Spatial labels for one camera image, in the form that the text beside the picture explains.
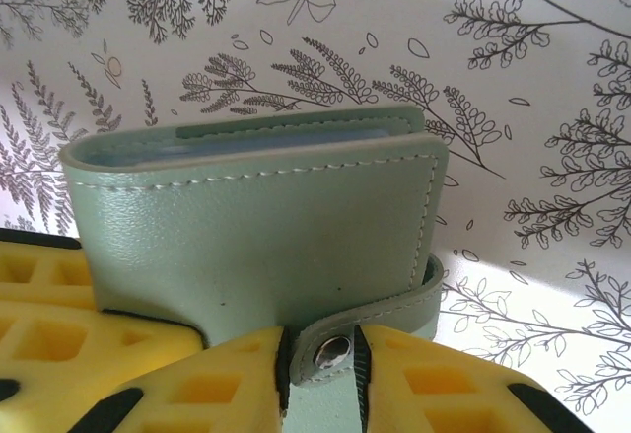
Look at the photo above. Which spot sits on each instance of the floral patterned table cover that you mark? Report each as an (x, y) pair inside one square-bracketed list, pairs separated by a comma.
[(443, 107)]

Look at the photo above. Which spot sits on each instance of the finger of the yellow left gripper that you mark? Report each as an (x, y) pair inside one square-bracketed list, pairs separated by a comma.
[(44, 275), (103, 349)]

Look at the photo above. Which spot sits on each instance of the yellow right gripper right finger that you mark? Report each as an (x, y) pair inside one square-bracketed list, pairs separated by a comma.
[(493, 403)]

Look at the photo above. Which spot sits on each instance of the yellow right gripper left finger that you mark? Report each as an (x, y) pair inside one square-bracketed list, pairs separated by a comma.
[(207, 403)]

